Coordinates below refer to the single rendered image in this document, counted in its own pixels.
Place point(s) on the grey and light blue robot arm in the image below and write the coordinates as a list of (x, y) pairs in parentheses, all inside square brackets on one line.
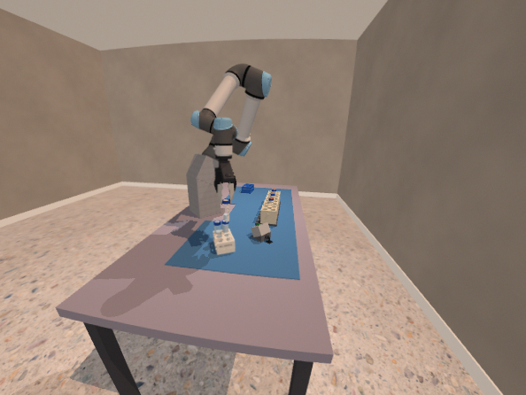
[(256, 83)]

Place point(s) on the light blue bench mat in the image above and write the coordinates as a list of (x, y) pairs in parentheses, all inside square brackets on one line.
[(278, 258)]

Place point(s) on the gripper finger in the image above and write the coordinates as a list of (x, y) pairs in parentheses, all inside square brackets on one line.
[(219, 189), (232, 187)]

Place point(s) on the beige sloped desk with green button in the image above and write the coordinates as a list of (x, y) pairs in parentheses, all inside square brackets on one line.
[(261, 232)]

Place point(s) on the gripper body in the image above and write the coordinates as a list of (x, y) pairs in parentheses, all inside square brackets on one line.
[(221, 158)]

